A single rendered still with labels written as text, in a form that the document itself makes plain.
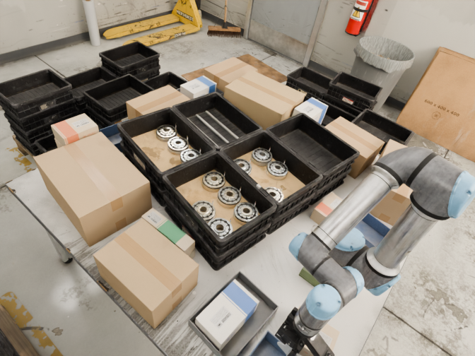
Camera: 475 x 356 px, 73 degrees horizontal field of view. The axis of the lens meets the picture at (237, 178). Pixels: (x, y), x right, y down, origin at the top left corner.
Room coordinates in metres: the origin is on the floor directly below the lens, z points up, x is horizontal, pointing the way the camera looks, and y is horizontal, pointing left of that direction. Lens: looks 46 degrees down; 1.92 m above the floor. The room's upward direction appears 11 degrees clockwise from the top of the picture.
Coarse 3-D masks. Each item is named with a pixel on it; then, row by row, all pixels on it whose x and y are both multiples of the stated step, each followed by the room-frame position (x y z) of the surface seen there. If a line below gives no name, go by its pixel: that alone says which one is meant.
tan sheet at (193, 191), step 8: (200, 176) 1.03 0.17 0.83; (184, 184) 0.96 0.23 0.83; (192, 184) 0.97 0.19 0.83; (200, 184) 0.97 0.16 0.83; (184, 192) 0.91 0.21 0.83; (192, 192) 0.92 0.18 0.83; (200, 192) 0.93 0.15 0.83; (208, 192) 0.94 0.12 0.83; (216, 192) 0.95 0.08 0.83; (192, 200) 0.88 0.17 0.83; (200, 200) 0.89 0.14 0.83; (208, 200) 0.89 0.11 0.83; (216, 200) 0.90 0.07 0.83; (216, 208) 0.86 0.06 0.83; (224, 208) 0.86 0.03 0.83; (232, 208) 0.87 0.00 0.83; (216, 216) 0.82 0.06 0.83; (224, 216) 0.82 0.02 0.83; (232, 216) 0.83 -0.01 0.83; (232, 224) 0.79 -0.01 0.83
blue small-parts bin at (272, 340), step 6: (264, 336) 0.38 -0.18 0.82; (270, 336) 0.38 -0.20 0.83; (264, 342) 0.38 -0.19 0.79; (270, 342) 0.38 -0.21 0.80; (276, 342) 0.37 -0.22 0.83; (258, 348) 0.35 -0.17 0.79; (264, 348) 0.36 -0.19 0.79; (270, 348) 0.36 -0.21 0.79; (276, 348) 0.36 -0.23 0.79; (252, 354) 0.33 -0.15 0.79; (258, 354) 0.34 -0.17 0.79; (264, 354) 0.34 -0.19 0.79; (270, 354) 0.34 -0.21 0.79; (276, 354) 0.35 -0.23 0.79; (282, 354) 0.35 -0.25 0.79
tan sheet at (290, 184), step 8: (248, 160) 1.19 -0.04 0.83; (272, 160) 1.23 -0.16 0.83; (256, 168) 1.15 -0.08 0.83; (264, 168) 1.16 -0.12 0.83; (256, 176) 1.09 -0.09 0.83; (264, 176) 1.11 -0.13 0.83; (288, 176) 1.14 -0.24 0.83; (264, 184) 1.05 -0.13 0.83; (272, 184) 1.06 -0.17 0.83; (280, 184) 1.07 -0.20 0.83; (288, 184) 1.08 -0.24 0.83; (296, 184) 1.09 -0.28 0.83; (304, 184) 1.10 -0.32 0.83; (288, 192) 1.03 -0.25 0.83
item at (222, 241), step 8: (216, 152) 1.10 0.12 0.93; (200, 160) 1.02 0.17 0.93; (184, 168) 0.96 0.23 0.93; (168, 184) 0.85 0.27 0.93; (176, 192) 0.82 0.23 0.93; (184, 200) 0.79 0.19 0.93; (192, 208) 0.76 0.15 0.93; (272, 208) 0.83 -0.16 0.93; (200, 216) 0.73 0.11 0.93; (264, 216) 0.79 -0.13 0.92; (200, 224) 0.71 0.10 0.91; (208, 224) 0.70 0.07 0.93; (248, 224) 0.73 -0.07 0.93; (208, 232) 0.67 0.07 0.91; (232, 232) 0.68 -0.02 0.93; (240, 232) 0.70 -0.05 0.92; (216, 240) 0.64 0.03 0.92; (224, 240) 0.64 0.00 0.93
